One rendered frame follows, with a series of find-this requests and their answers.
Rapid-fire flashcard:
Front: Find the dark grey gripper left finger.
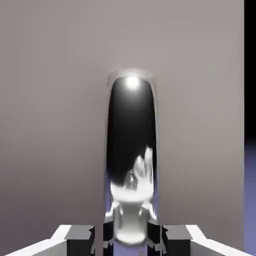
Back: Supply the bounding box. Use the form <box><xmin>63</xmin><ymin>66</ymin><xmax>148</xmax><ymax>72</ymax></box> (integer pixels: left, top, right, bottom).
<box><xmin>3</xmin><ymin>224</ymin><xmax>96</xmax><ymax>256</ymax></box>

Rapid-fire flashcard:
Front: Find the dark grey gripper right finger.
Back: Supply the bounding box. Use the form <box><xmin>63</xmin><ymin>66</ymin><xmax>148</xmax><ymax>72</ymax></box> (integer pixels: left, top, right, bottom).
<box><xmin>162</xmin><ymin>224</ymin><xmax>253</xmax><ymax>256</ymax></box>

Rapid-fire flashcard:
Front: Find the grey cabinet door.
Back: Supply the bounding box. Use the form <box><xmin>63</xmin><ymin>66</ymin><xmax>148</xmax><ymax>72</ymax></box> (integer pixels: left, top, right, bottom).
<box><xmin>0</xmin><ymin>0</ymin><xmax>245</xmax><ymax>256</ymax></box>

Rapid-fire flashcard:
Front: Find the curved shiny metal handle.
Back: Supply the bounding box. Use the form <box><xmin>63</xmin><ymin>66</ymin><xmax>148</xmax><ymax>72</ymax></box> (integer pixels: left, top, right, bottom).
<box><xmin>102</xmin><ymin>68</ymin><xmax>161</xmax><ymax>256</ymax></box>

